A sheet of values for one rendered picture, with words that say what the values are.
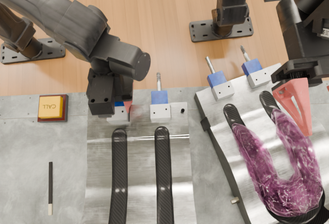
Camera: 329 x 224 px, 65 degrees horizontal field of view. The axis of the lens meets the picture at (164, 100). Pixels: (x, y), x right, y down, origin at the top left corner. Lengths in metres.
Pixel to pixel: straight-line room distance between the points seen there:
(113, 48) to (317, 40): 0.32
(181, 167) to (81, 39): 0.39
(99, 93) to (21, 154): 0.41
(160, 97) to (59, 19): 0.32
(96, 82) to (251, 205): 0.46
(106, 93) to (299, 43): 0.33
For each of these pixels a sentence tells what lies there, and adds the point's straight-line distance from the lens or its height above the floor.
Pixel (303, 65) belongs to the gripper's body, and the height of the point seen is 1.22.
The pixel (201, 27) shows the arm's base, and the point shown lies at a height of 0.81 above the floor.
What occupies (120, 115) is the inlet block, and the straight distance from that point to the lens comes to 0.65.
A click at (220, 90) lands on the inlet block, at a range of 0.71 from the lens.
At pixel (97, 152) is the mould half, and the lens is 0.68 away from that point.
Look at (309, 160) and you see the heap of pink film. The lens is 0.73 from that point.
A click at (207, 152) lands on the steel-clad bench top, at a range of 0.76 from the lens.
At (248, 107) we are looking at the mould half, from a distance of 0.74.
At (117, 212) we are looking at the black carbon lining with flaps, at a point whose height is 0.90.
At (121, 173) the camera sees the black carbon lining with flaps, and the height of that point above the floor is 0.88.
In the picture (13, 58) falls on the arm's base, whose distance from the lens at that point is 0.94.
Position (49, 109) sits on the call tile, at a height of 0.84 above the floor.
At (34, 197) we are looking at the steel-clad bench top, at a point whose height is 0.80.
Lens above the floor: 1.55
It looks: 75 degrees down
